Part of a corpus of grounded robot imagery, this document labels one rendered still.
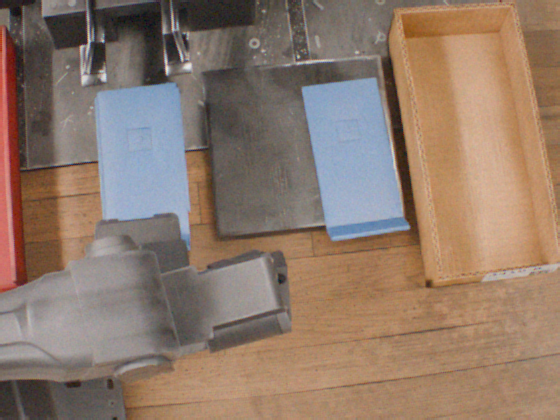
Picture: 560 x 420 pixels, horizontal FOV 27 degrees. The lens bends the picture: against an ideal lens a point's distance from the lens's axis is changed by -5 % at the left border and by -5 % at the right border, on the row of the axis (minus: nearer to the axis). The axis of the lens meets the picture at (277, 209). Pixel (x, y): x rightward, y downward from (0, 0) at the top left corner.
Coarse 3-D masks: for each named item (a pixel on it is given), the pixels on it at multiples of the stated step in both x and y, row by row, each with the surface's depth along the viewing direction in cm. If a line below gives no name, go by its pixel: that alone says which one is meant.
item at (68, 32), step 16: (208, 0) 110; (224, 0) 110; (240, 0) 111; (80, 16) 109; (112, 16) 110; (192, 16) 113; (208, 16) 113; (224, 16) 114; (240, 16) 114; (64, 32) 112; (80, 32) 112; (112, 32) 114; (64, 48) 116
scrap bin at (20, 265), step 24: (0, 48) 114; (0, 72) 115; (0, 96) 114; (0, 120) 113; (0, 144) 113; (0, 168) 112; (0, 192) 111; (0, 216) 111; (0, 240) 110; (24, 240) 110; (0, 264) 110; (24, 264) 109; (0, 288) 107
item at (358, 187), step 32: (320, 96) 112; (352, 96) 112; (320, 128) 112; (384, 128) 112; (320, 160) 111; (352, 160) 111; (384, 160) 111; (320, 192) 110; (352, 192) 110; (384, 192) 110; (352, 224) 109; (384, 224) 108
